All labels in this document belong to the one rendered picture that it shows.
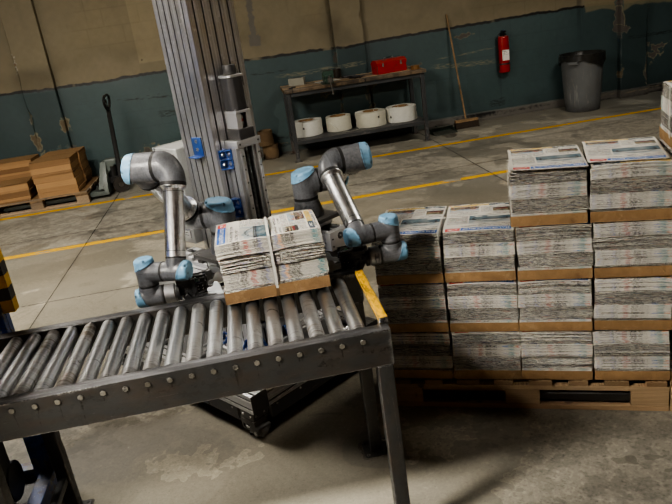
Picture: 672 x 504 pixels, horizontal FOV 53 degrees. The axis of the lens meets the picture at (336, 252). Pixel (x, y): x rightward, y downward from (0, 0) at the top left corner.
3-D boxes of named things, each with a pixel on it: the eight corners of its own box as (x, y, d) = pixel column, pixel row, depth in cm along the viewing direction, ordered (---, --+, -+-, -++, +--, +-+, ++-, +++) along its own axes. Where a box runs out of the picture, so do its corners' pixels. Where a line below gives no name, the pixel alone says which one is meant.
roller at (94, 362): (118, 329, 244) (115, 316, 242) (93, 395, 200) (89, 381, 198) (104, 331, 243) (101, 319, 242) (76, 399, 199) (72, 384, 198)
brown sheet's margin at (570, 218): (508, 199, 297) (508, 190, 295) (577, 195, 290) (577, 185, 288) (510, 227, 263) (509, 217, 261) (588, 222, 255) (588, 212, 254)
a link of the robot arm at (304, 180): (290, 196, 324) (286, 168, 319) (316, 190, 327) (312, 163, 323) (297, 201, 313) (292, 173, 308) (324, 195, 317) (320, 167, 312)
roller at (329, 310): (328, 289, 251) (326, 277, 250) (348, 345, 207) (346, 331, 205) (314, 292, 251) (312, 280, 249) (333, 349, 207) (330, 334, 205)
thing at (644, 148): (580, 143, 283) (580, 140, 283) (654, 137, 275) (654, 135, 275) (587, 164, 250) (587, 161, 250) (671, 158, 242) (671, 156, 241)
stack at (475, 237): (403, 363, 341) (385, 207, 313) (652, 364, 309) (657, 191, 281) (391, 406, 306) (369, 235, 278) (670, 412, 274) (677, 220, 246)
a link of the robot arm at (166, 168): (192, 150, 252) (197, 280, 251) (166, 153, 255) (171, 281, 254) (177, 145, 241) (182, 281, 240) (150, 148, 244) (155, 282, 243)
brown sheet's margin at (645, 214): (583, 194, 289) (582, 185, 288) (655, 190, 281) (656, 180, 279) (590, 222, 255) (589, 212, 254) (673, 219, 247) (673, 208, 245)
